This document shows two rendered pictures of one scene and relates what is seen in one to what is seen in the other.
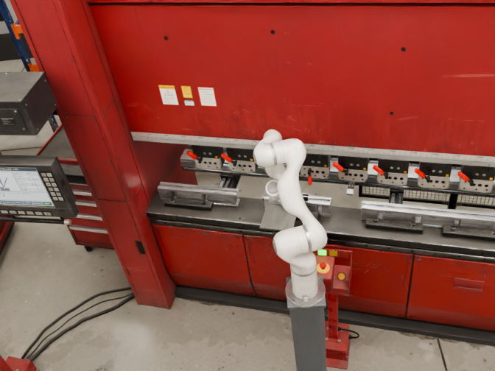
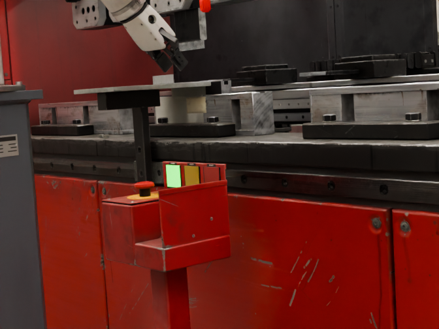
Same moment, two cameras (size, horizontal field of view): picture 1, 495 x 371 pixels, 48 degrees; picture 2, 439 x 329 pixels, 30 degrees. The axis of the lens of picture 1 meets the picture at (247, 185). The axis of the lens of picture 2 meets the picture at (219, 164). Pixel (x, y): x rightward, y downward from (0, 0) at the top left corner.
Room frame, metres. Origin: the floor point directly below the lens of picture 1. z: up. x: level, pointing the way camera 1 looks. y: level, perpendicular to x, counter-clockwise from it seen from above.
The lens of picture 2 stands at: (0.61, -1.29, 0.98)
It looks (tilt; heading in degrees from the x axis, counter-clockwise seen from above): 5 degrees down; 31
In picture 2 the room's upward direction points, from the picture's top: 4 degrees counter-clockwise
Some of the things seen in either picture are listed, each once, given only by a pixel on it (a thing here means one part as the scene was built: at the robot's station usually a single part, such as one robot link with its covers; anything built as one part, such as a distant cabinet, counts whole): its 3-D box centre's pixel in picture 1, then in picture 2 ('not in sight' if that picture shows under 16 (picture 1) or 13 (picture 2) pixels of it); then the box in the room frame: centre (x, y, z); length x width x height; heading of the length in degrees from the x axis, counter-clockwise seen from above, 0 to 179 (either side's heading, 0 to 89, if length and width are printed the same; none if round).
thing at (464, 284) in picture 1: (468, 285); not in sight; (1.78, -1.11, 0.59); 0.15 x 0.02 x 0.07; 69
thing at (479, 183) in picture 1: (476, 174); not in sight; (1.94, -1.12, 1.26); 0.15 x 0.09 x 0.17; 69
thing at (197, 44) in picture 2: not in sight; (190, 30); (2.29, -0.21, 1.13); 0.10 x 0.02 x 0.10; 69
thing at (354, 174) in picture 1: (353, 164); not in sight; (2.16, -0.56, 1.26); 0.15 x 0.09 x 0.17; 69
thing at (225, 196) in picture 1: (198, 193); (85, 117); (2.49, 0.30, 0.92); 0.50 x 0.06 x 0.10; 69
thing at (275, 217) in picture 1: (281, 212); (142, 87); (2.16, -0.16, 1.00); 0.26 x 0.18 x 0.01; 159
